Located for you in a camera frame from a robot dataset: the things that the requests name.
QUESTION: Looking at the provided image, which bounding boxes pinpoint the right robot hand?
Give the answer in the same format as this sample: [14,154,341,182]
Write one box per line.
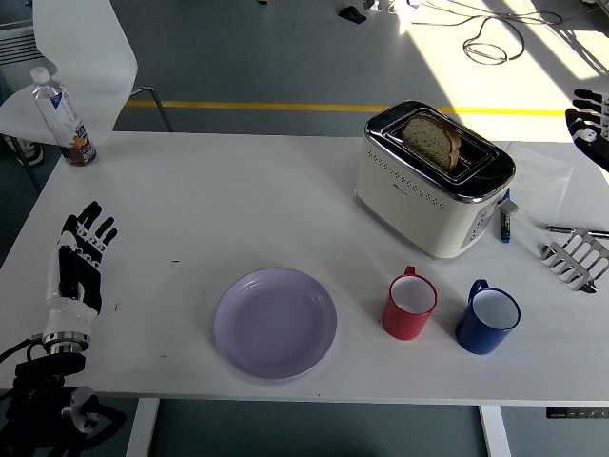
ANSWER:
[564,88,609,172]

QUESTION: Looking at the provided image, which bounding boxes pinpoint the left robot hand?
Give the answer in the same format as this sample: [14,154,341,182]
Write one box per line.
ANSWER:
[41,201,119,340]

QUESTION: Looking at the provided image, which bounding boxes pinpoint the bread slice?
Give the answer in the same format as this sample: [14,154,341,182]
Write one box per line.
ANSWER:
[402,112,462,173]

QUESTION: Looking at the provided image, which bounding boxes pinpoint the purple plastic plate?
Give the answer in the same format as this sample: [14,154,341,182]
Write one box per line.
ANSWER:
[212,267,339,381]

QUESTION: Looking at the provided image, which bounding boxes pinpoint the metal toast rack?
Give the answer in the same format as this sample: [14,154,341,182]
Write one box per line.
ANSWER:
[540,227,609,292]

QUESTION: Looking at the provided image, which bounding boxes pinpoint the blue marker pen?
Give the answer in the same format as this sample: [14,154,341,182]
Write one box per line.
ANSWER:
[498,188,513,244]

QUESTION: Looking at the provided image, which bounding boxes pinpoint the white table leg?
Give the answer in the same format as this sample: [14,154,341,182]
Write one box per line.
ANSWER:
[478,405,513,457]
[124,398,161,457]

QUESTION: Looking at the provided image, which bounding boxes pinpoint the black white shoe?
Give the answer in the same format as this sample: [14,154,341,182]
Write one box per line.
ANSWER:
[4,135,45,167]

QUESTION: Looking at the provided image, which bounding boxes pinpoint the cream chrome toaster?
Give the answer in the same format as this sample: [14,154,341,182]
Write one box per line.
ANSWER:
[354,99,520,262]

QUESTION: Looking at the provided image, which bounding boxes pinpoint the clear drink bottle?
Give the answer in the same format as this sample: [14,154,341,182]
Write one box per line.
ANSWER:
[29,66,98,168]

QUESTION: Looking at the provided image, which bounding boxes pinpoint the blue enamel mug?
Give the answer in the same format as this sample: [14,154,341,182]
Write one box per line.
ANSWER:
[454,278,521,356]

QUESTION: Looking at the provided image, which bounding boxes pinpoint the red enamel mug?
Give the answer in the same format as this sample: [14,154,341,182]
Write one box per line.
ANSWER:
[382,265,439,342]

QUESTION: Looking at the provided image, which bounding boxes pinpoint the table height control panel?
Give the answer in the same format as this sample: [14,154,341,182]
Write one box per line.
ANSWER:
[545,407,609,420]

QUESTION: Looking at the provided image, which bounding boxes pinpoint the white plastic chair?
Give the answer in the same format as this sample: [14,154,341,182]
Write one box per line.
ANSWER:
[0,0,175,194]

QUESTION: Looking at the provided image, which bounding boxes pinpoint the white slatted radiator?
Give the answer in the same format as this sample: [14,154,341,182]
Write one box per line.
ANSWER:
[0,21,49,68]

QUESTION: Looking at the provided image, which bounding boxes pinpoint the black floor wedge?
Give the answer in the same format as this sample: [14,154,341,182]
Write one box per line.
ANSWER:
[337,0,367,24]

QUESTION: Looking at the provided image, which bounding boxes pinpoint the black floor cable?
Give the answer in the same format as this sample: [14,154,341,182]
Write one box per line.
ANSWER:
[418,0,565,66]

